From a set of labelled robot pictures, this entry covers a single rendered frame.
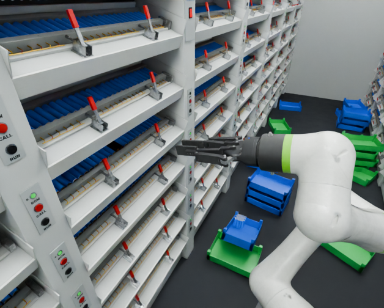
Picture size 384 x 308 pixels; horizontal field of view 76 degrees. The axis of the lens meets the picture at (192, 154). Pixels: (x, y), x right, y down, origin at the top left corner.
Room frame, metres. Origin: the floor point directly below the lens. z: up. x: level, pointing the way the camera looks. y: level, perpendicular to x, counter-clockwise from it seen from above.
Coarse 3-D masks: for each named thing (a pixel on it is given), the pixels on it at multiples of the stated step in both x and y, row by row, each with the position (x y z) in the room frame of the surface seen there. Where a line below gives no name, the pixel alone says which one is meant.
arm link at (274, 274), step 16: (352, 192) 0.64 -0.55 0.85; (288, 240) 0.60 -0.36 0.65; (304, 240) 0.57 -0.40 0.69; (272, 256) 0.57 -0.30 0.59; (288, 256) 0.55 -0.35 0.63; (304, 256) 0.54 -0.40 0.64; (256, 272) 0.54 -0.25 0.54; (272, 272) 0.52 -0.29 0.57; (288, 272) 0.51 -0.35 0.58; (256, 288) 0.49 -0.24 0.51; (272, 288) 0.47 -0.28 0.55
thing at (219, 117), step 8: (224, 104) 1.61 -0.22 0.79; (216, 112) 1.48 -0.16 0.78; (224, 112) 1.55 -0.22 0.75; (232, 112) 1.59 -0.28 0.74; (208, 120) 1.36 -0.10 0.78; (216, 120) 1.43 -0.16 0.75; (224, 120) 1.45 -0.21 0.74; (200, 128) 1.26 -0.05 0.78; (208, 128) 1.31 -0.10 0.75; (216, 128) 1.34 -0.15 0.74; (200, 136) 1.22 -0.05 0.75; (208, 136) 1.22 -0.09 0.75
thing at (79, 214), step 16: (160, 112) 1.01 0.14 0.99; (176, 128) 0.96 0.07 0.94; (144, 160) 0.72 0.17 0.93; (128, 176) 0.63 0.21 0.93; (80, 192) 0.53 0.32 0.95; (96, 192) 0.55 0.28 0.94; (112, 192) 0.56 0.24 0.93; (80, 208) 0.48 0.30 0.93; (96, 208) 0.50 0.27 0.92; (80, 224) 0.45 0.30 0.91
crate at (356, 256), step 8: (328, 248) 1.03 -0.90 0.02; (336, 248) 1.04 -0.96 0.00; (344, 248) 1.04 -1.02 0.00; (352, 248) 1.04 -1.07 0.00; (360, 248) 1.04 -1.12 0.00; (344, 256) 0.95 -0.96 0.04; (352, 256) 0.98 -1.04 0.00; (360, 256) 0.98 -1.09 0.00; (368, 256) 0.98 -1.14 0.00; (352, 264) 0.91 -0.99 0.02; (360, 264) 0.92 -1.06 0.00; (360, 272) 0.87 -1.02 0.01
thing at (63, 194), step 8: (168, 120) 0.97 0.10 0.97; (152, 128) 0.88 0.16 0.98; (160, 128) 0.91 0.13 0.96; (144, 136) 0.82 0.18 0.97; (128, 144) 0.75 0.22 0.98; (136, 144) 0.77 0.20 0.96; (144, 144) 0.79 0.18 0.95; (120, 152) 0.71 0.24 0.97; (128, 152) 0.73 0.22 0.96; (112, 160) 0.66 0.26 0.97; (96, 168) 0.61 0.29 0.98; (104, 168) 0.63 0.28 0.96; (88, 176) 0.58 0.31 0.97; (96, 176) 0.60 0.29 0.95; (72, 184) 0.54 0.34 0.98; (80, 184) 0.54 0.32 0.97; (64, 192) 0.50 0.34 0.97; (72, 192) 0.52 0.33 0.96
